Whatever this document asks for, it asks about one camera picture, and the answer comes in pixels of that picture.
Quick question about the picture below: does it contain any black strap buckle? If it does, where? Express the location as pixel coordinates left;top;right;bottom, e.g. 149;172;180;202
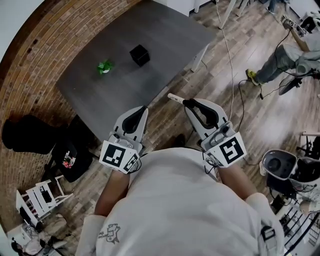
260;225;276;243

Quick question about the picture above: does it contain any person's left forearm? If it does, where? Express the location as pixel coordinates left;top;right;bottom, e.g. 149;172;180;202
94;170;131;217

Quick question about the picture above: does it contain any person's right forearm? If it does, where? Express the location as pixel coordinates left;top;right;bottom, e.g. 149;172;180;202
216;163;259;201

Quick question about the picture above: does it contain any white stick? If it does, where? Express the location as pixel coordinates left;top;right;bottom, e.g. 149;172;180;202
167;92;187;105

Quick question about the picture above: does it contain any small green potted plant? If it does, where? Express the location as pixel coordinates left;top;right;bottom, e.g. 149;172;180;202
96;59;116;76

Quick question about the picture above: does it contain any white small rack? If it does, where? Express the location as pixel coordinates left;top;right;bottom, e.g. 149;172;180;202
15;174;75;226

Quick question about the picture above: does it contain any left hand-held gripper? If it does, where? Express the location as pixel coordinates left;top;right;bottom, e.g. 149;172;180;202
99;105;150;175

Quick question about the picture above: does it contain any grey round bin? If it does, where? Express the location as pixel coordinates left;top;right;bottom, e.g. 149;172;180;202
259;149;299;181

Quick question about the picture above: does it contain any person's white t-shirt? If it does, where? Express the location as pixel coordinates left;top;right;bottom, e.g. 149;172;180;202
78;147;286;256

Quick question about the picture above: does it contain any white table leg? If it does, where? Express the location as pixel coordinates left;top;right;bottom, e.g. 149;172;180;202
190;42;211;74

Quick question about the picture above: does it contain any person's black shoe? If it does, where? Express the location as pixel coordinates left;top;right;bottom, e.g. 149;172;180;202
174;133;187;149

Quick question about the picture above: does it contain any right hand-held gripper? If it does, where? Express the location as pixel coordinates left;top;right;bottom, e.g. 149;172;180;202
183;98;248;169

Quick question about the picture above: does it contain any white cable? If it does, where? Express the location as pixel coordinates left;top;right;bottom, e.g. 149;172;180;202
215;0;236;121

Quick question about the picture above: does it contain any black cube holder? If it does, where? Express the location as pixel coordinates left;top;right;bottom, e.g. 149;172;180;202
129;44;151;68

